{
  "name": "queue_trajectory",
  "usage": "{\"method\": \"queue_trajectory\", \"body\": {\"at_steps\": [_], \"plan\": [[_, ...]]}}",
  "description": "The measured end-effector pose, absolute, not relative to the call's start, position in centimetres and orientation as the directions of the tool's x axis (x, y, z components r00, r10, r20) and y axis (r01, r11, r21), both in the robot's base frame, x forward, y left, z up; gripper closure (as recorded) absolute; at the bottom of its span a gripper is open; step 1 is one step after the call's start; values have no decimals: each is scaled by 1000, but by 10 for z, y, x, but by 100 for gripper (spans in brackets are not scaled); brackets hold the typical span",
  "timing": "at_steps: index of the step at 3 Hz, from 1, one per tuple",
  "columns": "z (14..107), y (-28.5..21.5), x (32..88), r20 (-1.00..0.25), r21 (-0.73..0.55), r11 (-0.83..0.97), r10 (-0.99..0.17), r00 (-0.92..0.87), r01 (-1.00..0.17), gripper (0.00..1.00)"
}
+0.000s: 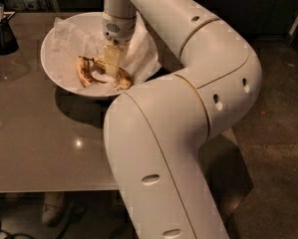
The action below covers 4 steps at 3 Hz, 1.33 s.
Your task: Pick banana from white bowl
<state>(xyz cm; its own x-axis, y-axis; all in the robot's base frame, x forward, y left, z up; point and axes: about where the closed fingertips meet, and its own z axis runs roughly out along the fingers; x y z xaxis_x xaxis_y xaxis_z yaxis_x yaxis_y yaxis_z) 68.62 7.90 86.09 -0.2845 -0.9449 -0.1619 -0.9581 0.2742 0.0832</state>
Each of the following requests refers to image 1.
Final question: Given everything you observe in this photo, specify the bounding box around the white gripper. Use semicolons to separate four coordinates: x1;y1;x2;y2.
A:
102;12;137;78

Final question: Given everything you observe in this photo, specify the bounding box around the long spotted banana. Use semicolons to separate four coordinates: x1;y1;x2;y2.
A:
92;58;133;90

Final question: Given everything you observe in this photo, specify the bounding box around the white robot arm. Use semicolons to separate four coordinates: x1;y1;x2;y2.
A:
104;0;262;239

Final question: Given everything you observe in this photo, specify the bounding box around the short spotted banana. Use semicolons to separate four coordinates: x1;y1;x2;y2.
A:
77;56;106;88

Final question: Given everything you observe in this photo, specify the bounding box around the white ceramic bowl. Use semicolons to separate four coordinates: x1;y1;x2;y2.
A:
40;12;159;102

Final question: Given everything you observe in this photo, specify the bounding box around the white paper liner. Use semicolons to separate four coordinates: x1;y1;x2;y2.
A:
52;13;162;97

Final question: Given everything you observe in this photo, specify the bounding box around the black mesh container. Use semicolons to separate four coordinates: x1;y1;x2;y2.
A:
0;3;19;55

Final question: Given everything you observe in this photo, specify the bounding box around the white shoe under table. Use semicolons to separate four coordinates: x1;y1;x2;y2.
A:
42;192;65;227

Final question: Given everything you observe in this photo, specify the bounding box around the black floor cable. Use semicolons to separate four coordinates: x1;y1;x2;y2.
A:
0;214;37;239

